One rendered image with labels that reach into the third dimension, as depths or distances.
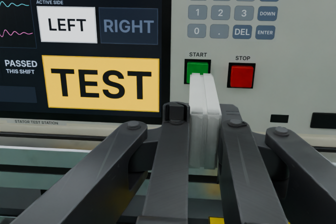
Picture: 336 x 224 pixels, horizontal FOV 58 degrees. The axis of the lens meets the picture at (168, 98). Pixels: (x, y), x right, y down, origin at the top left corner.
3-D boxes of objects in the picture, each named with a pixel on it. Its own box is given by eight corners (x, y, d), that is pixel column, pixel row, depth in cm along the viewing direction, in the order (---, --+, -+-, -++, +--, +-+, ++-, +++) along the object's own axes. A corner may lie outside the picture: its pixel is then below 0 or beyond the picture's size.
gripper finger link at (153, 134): (187, 176, 13) (118, 172, 13) (188, 126, 18) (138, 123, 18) (188, 145, 12) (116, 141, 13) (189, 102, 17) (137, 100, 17)
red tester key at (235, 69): (251, 88, 26) (254, 67, 25) (230, 87, 26) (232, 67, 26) (249, 84, 27) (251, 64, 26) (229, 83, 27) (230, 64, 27)
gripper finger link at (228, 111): (223, 146, 12) (298, 150, 12) (215, 102, 17) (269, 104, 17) (220, 177, 13) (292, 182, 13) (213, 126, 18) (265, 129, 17)
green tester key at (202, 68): (207, 84, 26) (208, 63, 26) (186, 83, 26) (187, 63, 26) (206, 80, 27) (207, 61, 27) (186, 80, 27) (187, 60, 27)
